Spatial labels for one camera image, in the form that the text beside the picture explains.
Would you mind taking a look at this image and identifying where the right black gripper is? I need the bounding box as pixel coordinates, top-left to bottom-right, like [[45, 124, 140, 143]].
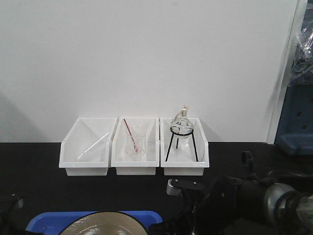
[[149, 180, 215, 235]]

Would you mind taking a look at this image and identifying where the black wire tripod stand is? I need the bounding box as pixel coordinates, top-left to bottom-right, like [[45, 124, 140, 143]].
[[165, 127, 199, 162]]

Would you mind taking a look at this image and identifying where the blue plastic tray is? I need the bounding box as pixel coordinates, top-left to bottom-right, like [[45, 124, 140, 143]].
[[26, 211, 163, 235]]

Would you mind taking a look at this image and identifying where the clear plastic bag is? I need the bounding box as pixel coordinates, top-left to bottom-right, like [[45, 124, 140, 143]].
[[288, 12, 313, 86]]

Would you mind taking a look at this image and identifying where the clear glass rod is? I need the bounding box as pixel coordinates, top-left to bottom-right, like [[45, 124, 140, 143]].
[[77, 132, 109, 162]]

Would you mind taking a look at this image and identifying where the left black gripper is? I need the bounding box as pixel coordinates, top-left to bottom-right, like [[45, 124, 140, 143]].
[[0, 194, 25, 235]]

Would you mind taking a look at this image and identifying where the white storage bin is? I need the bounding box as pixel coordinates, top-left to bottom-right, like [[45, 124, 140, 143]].
[[111, 117, 160, 176], [160, 117, 209, 176], [59, 117, 117, 176]]

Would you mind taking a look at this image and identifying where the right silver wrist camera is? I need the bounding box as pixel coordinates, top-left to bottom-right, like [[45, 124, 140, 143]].
[[166, 179, 182, 196]]

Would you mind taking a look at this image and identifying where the clear glass beaker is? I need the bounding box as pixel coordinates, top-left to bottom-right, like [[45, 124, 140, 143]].
[[125, 125, 145, 162]]

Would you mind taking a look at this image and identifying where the red glass stirring rod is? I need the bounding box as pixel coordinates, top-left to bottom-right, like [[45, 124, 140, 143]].
[[123, 118, 139, 153]]

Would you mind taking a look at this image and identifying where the middle white storage bin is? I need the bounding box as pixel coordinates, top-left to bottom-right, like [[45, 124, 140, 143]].
[[111, 117, 160, 176]]

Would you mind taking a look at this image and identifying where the blue plastic crate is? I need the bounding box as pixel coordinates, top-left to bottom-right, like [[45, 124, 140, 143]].
[[274, 85, 313, 156]]

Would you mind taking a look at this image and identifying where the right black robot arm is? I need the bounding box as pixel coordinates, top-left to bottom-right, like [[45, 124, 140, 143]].
[[148, 151, 313, 235]]

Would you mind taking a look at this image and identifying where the round glass flask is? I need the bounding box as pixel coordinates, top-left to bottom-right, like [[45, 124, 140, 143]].
[[171, 106, 194, 139]]

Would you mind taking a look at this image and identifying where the right white storage bin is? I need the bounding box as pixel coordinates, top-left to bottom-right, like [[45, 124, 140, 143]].
[[160, 117, 209, 176]]

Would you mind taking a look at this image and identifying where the left white storage bin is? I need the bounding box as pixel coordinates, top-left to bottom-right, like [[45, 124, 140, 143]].
[[59, 117, 117, 176]]

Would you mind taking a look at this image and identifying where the beige plate with black rim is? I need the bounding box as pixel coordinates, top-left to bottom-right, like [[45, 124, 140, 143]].
[[60, 212, 148, 235]]

